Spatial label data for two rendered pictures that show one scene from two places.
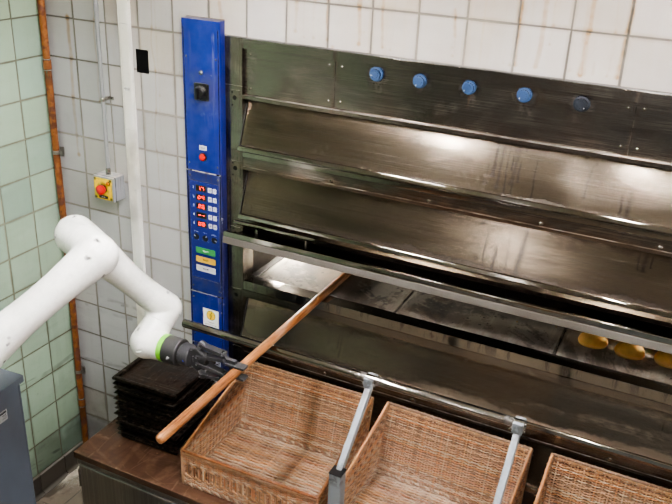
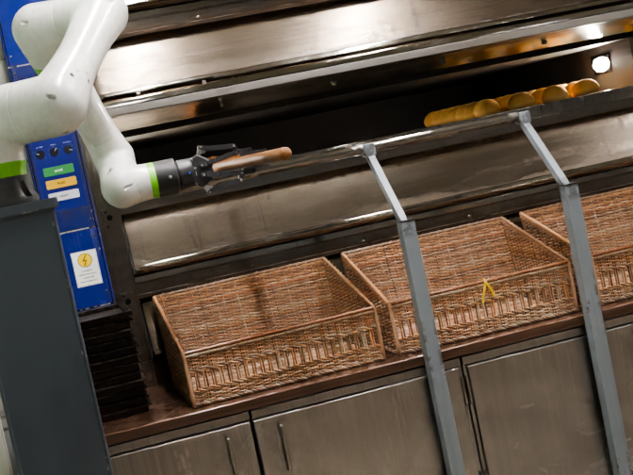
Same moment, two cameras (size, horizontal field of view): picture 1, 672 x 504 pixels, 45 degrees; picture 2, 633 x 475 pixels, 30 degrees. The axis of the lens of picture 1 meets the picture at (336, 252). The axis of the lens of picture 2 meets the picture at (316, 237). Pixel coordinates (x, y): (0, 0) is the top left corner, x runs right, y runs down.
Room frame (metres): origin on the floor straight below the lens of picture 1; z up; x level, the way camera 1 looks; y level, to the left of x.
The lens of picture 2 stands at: (-0.38, 2.07, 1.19)
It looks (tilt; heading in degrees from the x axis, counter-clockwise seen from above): 4 degrees down; 323
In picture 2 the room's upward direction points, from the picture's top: 12 degrees counter-clockwise
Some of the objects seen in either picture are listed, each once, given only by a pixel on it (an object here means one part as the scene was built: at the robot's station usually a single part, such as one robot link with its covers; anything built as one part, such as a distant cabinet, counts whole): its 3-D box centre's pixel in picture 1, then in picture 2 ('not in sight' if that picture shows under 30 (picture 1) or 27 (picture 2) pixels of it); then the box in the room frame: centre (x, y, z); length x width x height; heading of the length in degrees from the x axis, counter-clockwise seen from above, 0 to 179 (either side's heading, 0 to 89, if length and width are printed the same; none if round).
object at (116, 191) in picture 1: (109, 186); not in sight; (3.03, 0.91, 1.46); 0.10 x 0.07 x 0.10; 65
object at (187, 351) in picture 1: (194, 357); (195, 171); (2.21, 0.43, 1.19); 0.09 x 0.07 x 0.08; 65
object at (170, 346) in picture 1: (176, 350); (167, 177); (2.25, 0.50, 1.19); 0.12 x 0.06 x 0.09; 155
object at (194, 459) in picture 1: (279, 439); (264, 326); (2.44, 0.18, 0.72); 0.56 x 0.49 x 0.28; 66
